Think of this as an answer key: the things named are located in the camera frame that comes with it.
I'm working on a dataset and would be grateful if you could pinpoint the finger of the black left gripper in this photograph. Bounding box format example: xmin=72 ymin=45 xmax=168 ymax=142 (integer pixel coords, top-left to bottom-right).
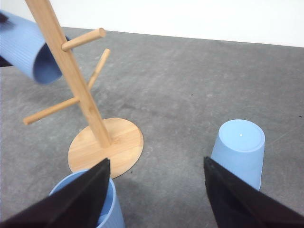
xmin=0 ymin=12 xmax=14 ymax=30

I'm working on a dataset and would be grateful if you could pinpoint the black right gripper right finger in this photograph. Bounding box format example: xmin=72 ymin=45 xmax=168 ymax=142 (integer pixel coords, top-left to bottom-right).
xmin=203 ymin=157 xmax=304 ymax=228

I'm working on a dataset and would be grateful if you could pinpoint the blue ribbed cup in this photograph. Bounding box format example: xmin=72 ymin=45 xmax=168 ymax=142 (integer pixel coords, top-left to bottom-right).
xmin=0 ymin=12 xmax=70 ymax=84
xmin=49 ymin=169 xmax=125 ymax=228
xmin=210 ymin=119 xmax=266 ymax=191

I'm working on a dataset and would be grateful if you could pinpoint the wooden cup tree stand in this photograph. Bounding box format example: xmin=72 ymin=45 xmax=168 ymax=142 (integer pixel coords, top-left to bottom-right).
xmin=23 ymin=0 xmax=144 ymax=179

